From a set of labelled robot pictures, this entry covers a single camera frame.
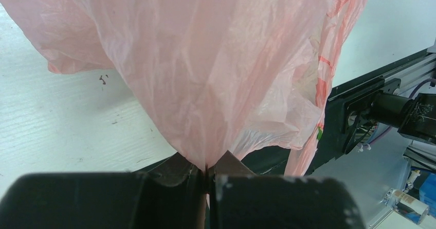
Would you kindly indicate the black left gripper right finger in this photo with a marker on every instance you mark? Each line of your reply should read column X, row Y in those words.
column 239, row 198

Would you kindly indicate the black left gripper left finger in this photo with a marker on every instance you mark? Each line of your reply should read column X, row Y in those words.
column 171, row 195

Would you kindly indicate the pink plastic bag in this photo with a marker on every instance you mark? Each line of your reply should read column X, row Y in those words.
column 149, row 41

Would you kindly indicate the green fruit stem in bag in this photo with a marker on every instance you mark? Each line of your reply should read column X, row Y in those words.
column 320, row 132

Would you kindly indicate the small bottle on floor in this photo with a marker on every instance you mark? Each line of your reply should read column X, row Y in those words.
column 409, row 207

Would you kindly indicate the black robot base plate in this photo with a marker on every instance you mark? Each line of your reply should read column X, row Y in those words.
column 269, row 124

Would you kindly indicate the aluminium frame rail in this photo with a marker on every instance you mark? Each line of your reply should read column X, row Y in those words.
column 414, row 66

